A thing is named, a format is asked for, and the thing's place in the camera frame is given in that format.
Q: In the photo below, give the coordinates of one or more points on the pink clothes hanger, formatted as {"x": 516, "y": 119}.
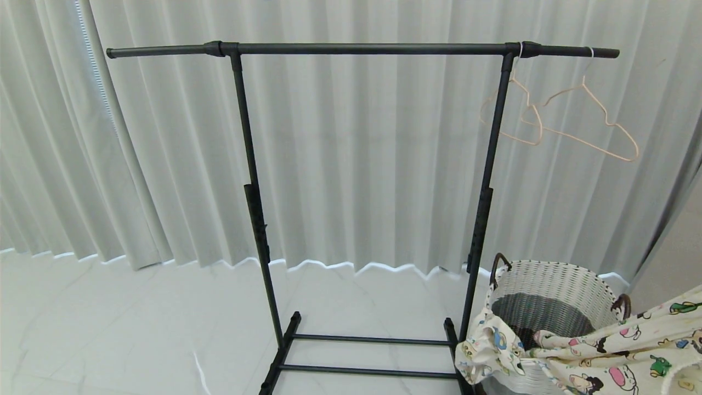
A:
{"x": 541, "y": 134}
{"x": 587, "y": 145}

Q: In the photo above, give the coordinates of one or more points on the black clothes rack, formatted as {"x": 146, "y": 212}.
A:
{"x": 351, "y": 49}

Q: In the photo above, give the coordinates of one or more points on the white laundry basket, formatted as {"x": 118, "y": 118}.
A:
{"x": 548, "y": 277}

